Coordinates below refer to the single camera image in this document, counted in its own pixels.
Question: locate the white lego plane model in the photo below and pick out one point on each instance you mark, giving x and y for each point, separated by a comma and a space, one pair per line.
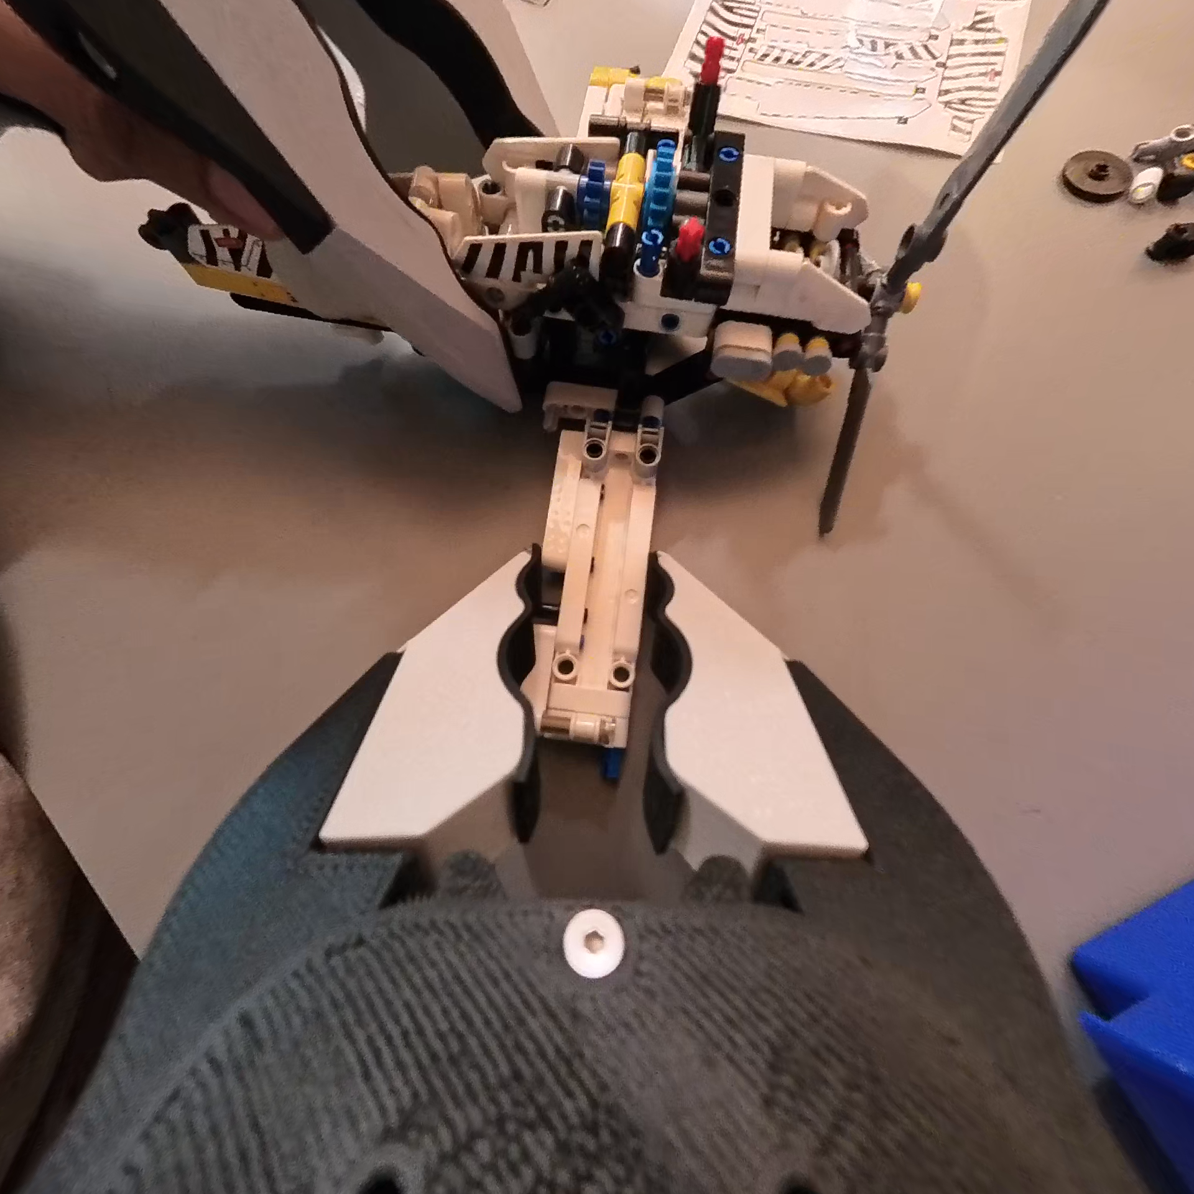
746, 242

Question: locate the small white lego pin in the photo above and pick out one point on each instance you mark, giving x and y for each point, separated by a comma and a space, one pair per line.
1146, 187

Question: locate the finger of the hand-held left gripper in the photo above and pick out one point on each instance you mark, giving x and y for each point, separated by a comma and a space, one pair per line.
495, 56
373, 242

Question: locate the grey lego connector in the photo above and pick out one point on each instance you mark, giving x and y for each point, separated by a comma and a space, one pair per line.
1166, 147

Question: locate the black lego pin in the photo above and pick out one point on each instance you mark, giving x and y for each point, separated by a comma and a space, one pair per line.
1167, 242

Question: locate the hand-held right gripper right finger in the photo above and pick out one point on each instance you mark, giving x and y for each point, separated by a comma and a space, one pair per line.
755, 747

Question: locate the striped sticker sheet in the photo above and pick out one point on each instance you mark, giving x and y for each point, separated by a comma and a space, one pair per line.
859, 66

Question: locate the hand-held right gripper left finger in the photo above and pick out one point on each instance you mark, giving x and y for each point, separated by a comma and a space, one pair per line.
438, 728

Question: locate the person's left hand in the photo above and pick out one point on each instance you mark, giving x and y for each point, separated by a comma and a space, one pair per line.
139, 154

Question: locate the blue plastic bin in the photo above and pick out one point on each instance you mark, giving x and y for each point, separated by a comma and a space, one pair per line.
1147, 1027

